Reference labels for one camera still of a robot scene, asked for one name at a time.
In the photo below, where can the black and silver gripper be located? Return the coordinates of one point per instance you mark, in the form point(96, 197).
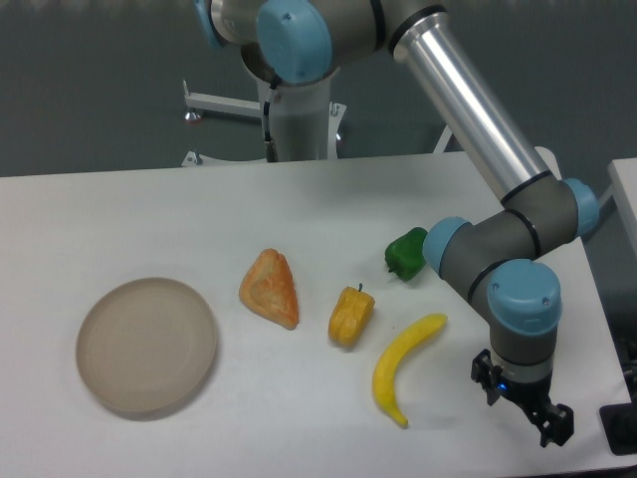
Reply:
point(528, 387)

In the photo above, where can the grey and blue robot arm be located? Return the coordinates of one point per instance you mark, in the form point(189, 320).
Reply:
point(293, 47)

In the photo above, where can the green toy bell pepper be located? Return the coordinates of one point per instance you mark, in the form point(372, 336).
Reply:
point(404, 255)

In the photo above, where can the yellow toy bell pepper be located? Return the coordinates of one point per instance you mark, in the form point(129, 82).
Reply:
point(350, 316)

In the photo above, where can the black device at table edge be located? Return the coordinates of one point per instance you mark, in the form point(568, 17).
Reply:
point(619, 424)

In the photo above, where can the yellow toy banana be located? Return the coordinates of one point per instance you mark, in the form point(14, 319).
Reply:
point(388, 364)

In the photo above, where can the white side table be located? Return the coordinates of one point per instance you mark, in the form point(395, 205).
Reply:
point(623, 174)

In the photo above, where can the orange toy pastry wedge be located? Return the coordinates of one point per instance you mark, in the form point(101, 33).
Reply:
point(268, 290)

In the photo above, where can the white robot stand base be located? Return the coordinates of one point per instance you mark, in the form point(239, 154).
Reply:
point(298, 123)

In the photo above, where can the beige round plate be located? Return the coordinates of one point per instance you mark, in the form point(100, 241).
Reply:
point(146, 347)

